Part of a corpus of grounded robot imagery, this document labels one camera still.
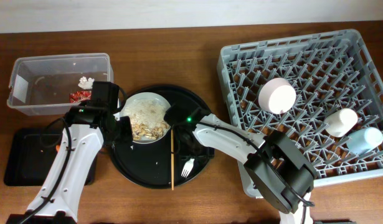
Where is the cream cup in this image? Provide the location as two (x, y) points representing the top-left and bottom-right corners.
(324, 108), (358, 138)

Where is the black rectangular tray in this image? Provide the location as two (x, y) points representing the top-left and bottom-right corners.
(3, 127), (97, 187)

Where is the round black tray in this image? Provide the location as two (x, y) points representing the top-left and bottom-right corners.
(105, 84), (215, 190)

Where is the pile of rice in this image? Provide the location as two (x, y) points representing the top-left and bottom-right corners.
(121, 99), (169, 127)

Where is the crumpled white tissue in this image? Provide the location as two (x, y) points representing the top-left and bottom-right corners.
(78, 77), (95, 90)

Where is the pink saucer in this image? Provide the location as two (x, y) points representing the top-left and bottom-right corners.
(258, 78), (296, 114)

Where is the clear plastic bin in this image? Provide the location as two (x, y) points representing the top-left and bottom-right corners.
(7, 53), (114, 116)

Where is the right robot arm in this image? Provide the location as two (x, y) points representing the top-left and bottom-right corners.
(164, 105), (318, 223)

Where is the white plastic fork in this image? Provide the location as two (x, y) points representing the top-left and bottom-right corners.
(181, 158), (195, 178)

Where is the grey plate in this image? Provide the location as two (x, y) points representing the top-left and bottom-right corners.
(116, 92), (171, 144)

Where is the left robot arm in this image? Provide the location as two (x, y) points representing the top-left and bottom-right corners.
(7, 82), (133, 223)

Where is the wooden chopstick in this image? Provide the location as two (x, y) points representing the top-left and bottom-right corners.
(171, 128), (174, 190)

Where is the grey dishwasher rack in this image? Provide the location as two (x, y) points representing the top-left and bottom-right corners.
(217, 29), (383, 187)

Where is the red snack wrapper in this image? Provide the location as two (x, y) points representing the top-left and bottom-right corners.
(69, 90), (92, 103)

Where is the blue cup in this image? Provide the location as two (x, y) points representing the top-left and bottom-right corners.
(346, 127), (383, 155)

